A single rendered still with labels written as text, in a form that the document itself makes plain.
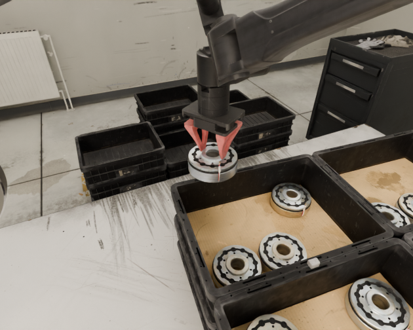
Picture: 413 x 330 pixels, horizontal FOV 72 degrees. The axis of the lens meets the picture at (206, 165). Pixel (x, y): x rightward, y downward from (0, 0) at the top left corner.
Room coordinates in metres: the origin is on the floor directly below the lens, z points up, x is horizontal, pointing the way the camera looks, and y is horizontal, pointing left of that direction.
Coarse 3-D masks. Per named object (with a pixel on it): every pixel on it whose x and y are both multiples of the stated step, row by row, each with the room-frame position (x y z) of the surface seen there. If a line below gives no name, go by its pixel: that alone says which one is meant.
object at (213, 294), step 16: (288, 160) 0.61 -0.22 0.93; (176, 192) 0.48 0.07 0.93; (352, 192) 0.48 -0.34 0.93; (176, 208) 0.44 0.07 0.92; (368, 208) 0.43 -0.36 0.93; (384, 224) 0.39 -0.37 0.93; (192, 240) 0.35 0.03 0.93; (368, 240) 0.35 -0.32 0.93; (320, 256) 0.31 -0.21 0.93; (336, 256) 0.31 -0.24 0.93; (208, 272) 0.28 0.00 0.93; (272, 272) 0.28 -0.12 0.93; (288, 272) 0.28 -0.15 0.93; (208, 288) 0.25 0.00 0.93; (224, 288) 0.25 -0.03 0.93; (240, 288) 0.25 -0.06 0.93
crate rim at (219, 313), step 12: (384, 240) 0.35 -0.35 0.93; (396, 240) 0.35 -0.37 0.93; (360, 252) 0.32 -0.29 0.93; (372, 252) 0.32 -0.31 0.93; (408, 252) 0.32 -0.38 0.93; (324, 264) 0.30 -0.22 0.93; (336, 264) 0.30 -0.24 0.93; (288, 276) 0.27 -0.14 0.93; (300, 276) 0.27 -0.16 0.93; (252, 288) 0.25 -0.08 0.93; (264, 288) 0.25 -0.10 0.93; (228, 300) 0.23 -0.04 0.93; (240, 300) 0.23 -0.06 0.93; (216, 312) 0.21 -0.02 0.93; (216, 324) 0.20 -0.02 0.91; (228, 324) 0.19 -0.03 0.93
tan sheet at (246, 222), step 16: (208, 208) 0.53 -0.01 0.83; (224, 208) 0.53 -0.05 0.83; (240, 208) 0.53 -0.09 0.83; (256, 208) 0.53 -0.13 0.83; (272, 208) 0.53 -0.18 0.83; (320, 208) 0.53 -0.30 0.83; (192, 224) 0.47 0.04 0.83; (208, 224) 0.47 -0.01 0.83; (224, 224) 0.47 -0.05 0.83; (240, 224) 0.47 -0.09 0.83; (256, 224) 0.47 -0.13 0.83; (272, 224) 0.47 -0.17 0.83; (288, 224) 0.47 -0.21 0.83; (304, 224) 0.47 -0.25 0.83; (320, 224) 0.47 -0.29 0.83; (208, 240) 0.42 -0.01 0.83; (224, 240) 0.42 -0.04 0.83; (240, 240) 0.42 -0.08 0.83; (256, 240) 0.42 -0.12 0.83; (304, 240) 0.42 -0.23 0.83; (320, 240) 0.42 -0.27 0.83; (336, 240) 0.42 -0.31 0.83; (208, 256) 0.38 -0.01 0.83
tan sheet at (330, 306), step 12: (372, 276) 0.33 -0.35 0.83; (348, 288) 0.30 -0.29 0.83; (312, 300) 0.28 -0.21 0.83; (324, 300) 0.28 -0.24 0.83; (336, 300) 0.28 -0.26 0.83; (276, 312) 0.25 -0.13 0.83; (288, 312) 0.25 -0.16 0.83; (300, 312) 0.25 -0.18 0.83; (312, 312) 0.25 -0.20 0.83; (324, 312) 0.25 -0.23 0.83; (336, 312) 0.25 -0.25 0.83; (300, 324) 0.23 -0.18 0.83; (312, 324) 0.23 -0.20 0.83; (324, 324) 0.23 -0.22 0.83; (336, 324) 0.23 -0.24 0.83; (348, 324) 0.23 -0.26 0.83
